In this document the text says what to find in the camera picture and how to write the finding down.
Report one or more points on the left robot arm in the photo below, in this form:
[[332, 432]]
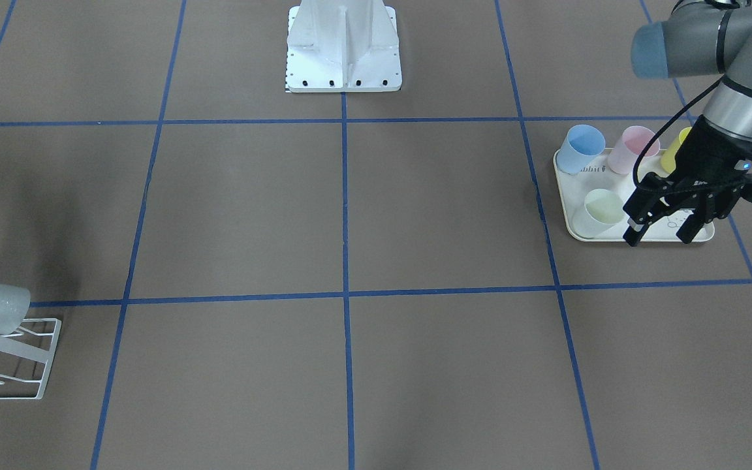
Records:
[[703, 38]]

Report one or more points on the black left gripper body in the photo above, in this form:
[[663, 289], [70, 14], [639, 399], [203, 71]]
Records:
[[704, 158]]

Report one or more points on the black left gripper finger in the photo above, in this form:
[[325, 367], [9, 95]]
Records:
[[643, 212], [698, 218]]

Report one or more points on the yellow plastic cup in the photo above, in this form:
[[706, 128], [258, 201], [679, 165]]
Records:
[[668, 158]]

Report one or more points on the blue plastic cup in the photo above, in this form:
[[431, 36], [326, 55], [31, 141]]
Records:
[[581, 145]]

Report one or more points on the cream plastic tray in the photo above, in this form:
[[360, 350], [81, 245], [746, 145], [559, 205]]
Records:
[[597, 175]]

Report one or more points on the white camera pillar base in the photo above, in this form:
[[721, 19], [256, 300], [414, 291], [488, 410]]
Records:
[[343, 47]]

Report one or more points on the pink plastic cup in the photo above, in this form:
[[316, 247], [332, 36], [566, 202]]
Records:
[[622, 158]]

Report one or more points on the white wire cup rack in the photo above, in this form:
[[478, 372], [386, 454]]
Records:
[[27, 357]]

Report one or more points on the cream plastic cup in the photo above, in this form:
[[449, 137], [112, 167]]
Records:
[[600, 210]]

